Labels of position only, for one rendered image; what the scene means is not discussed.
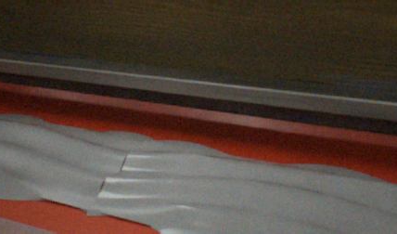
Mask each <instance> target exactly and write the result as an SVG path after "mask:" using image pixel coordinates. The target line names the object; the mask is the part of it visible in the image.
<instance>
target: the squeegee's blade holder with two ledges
mask: <svg viewBox="0 0 397 234"><path fill-rule="evenodd" d="M0 72H7V73H13V74H24V75H30V76H34V77H45V78H51V79H57V80H67V81H73V82H83V83H88V84H94V85H109V86H120V87H126V88H131V89H142V90H147V91H152V92H163V93H168V94H179V95H185V96H190V97H201V98H216V99H221V100H226V101H237V102H243V103H253V104H259V105H264V106H275V107H280V108H291V109H296V110H302V111H317V112H328V113H334V114H338V115H350V116H355V117H366V118H371V119H377V120H388V121H394V122H397V91H390V90H383V89H370V88H363V87H357V86H343V85H336V84H318V83H311V82H298V81H290V80H277V79H272V78H264V77H251V76H245V75H231V74H225V73H219V72H205V71H187V70H180V69H173V68H160V67H153V66H140V65H134V64H127V63H114V62H106V61H100V60H87V59H80V58H62V57H54V56H42V55H34V54H28V53H15V52H7V51H2V50H0Z"/></svg>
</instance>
